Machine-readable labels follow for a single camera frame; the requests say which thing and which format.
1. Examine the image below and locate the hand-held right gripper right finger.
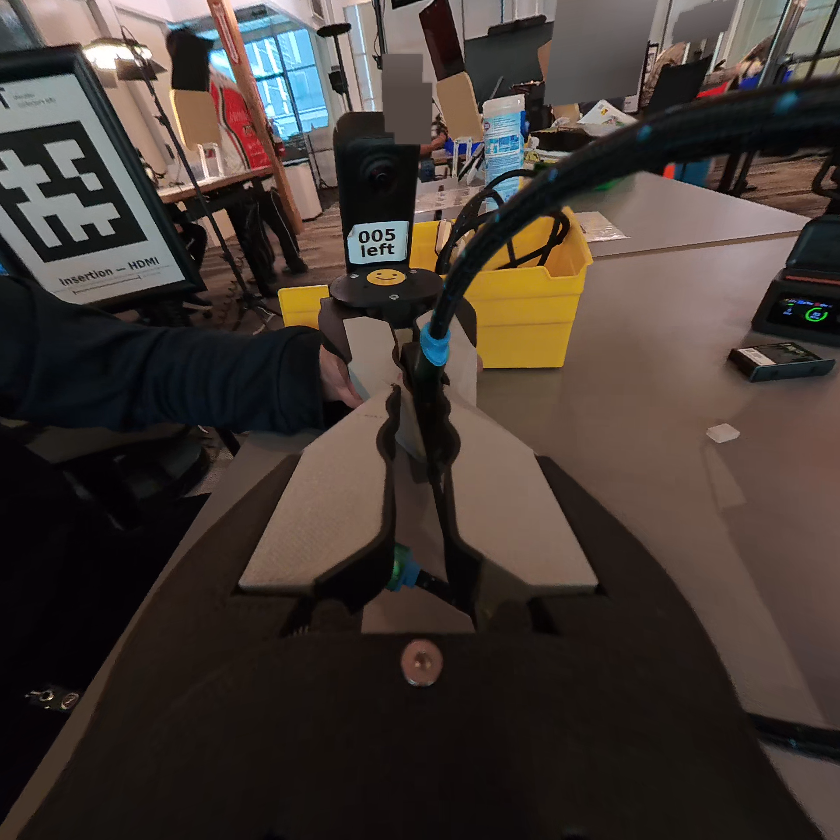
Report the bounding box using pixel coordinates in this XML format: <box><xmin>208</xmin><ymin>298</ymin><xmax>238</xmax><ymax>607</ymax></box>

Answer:
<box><xmin>436</xmin><ymin>384</ymin><xmax>601</xmax><ymax>614</ymax></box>

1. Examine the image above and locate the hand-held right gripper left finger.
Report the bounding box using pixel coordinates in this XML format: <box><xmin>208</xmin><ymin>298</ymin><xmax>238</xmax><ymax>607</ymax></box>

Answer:
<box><xmin>236</xmin><ymin>384</ymin><xmax>403</xmax><ymax>614</ymax></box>

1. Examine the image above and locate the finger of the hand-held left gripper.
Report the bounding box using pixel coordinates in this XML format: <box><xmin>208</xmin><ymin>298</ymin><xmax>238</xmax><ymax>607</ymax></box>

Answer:
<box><xmin>343</xmin><ymin>318</ymin><xmax>427</xmax><ymax>460</ymax></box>
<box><xmin>448</xmin><ymin>320</ymin><xmax>481</xmax><ymax>409</ymax></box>

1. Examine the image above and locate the yellow plastic bin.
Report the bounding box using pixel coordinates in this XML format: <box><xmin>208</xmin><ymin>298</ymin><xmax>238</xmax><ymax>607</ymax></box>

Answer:
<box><xmin>279</xmin><ymin>220</ymin><xmax>595</xmax><ymax>370</ymax></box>

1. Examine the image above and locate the green plug braided hdmi cable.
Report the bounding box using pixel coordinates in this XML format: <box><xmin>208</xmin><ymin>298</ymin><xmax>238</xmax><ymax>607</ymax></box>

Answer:
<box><xmin>453</xmin><ymin>169</ymin><xmax>572</xmax><ymax>270</ymax></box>
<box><xmin>387</xmin><ymin>75</ymin><xmax>840</xmax><ymax>762</ymax></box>

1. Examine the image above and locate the person's left hand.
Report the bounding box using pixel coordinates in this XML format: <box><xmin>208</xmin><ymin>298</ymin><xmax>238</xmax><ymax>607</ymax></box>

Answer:
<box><xmin>319</xmin><ymin>344</ymin><xmax>366</xmax><ymax>409</ymax></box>

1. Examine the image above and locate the white trash bin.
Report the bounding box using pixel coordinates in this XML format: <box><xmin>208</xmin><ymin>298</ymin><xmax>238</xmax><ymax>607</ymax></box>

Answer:
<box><xmin>287</xmin><ymin>161</ymin><xmax>324</xmax><ymax>221</ymax></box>

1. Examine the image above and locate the white wipes canister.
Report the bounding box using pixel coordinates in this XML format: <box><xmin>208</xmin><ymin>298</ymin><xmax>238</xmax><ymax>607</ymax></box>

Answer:
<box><xmin>482</xmin><ymin>94</ymin><xmax>527</xmax><ymax>204</ymax></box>

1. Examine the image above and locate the black floor lamp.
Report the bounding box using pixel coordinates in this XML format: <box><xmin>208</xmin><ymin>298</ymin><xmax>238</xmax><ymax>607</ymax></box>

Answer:
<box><xmin>317</xmin><ymin>23</ymin><xmax>358</xmax><ymax>116</ymax></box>

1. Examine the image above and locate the black tripod light stand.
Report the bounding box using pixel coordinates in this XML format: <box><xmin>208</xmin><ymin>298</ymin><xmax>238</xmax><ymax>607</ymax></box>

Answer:
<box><xmin>85</xmin><ymin>26</ymin><xmax>283</xmax><ymax>329</ymax></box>

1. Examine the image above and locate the black framed marker sign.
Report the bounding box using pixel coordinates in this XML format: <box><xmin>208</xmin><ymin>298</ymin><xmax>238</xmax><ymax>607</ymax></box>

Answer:
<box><xmin>0</xmin><ymin>46</ymin><xmax>207</xmax><ymax>312</ymax></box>

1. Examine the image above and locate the dark green battery charger case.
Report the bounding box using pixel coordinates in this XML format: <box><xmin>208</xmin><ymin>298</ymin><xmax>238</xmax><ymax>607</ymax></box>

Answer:
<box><xmin>751</xmin><ymin>217</ymin><xmax>840</xmax><ymax>339</ymax></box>

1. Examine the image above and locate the wooden post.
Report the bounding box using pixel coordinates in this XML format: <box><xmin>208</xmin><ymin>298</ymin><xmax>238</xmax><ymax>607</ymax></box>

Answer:
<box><xmin>206</xmin><ymin>0</ymin><xmax>304</xmax><ymax>234</ymax></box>

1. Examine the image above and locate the black camera battery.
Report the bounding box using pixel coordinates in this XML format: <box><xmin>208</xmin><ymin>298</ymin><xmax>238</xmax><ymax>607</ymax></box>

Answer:
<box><xmin>727</xmin><ymin>341</ymin><xmax>836</xmax><ymax>383</ymax></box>

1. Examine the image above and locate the black strap buckle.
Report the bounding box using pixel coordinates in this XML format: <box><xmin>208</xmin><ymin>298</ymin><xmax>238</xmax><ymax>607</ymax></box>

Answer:
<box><xmin>26</xmin><ymin>686</ymin><xmax>80</xmax><ymax>713</ymax></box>

